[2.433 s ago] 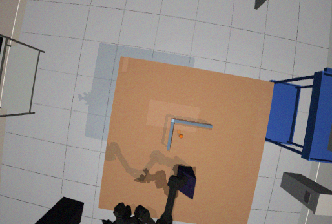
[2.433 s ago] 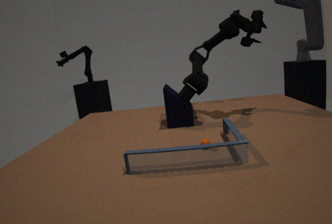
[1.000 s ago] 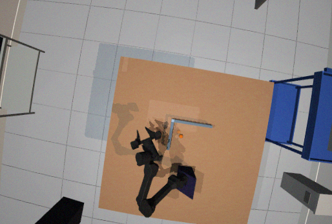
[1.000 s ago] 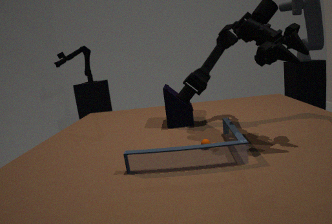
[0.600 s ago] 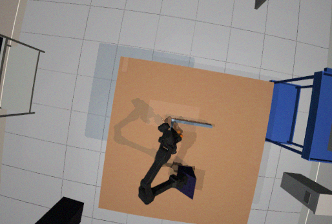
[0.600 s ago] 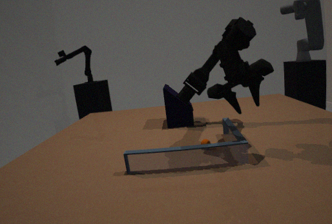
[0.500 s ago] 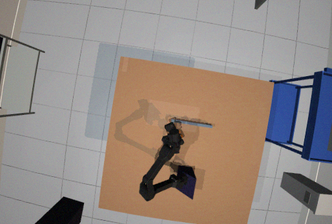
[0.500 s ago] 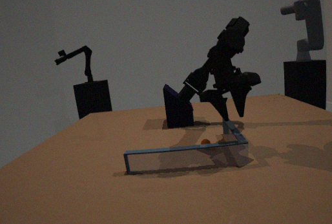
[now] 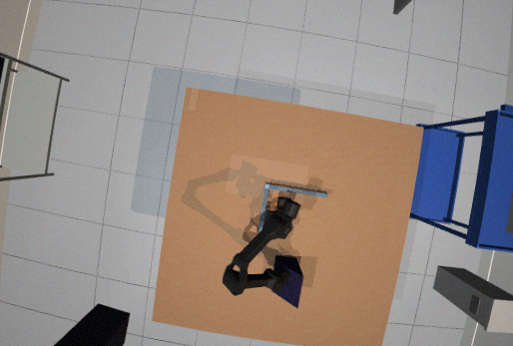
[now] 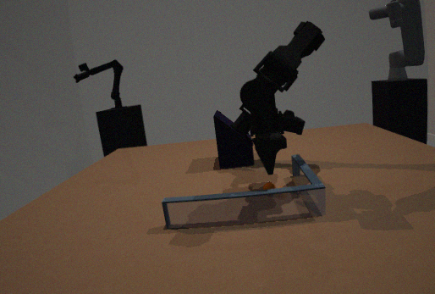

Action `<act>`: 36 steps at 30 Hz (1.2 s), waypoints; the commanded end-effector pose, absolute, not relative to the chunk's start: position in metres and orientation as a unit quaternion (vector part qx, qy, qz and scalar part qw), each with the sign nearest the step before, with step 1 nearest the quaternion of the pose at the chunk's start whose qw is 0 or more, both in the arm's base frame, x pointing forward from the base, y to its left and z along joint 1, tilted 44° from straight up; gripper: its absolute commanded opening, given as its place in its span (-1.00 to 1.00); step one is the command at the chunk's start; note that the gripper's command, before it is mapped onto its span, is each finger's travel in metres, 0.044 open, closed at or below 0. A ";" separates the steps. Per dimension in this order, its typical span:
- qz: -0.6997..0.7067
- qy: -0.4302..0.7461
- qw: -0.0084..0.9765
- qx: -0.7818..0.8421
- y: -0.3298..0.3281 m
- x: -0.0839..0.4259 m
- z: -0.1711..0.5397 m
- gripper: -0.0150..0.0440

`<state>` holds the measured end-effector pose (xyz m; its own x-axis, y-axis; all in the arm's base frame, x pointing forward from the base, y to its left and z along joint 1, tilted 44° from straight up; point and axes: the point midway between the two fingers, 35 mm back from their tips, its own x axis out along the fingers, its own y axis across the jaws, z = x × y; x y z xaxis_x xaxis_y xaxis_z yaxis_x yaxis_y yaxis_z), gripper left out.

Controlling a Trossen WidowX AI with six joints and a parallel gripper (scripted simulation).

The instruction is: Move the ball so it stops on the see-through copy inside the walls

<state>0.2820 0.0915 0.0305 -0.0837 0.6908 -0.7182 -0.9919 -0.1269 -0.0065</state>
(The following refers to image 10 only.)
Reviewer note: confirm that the clear low wall corner with blue edges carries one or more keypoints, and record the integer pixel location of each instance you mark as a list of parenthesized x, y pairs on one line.
[(246, 210)]

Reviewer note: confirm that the brown ball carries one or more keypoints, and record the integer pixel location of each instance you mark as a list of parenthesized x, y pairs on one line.
[(269, 186)]

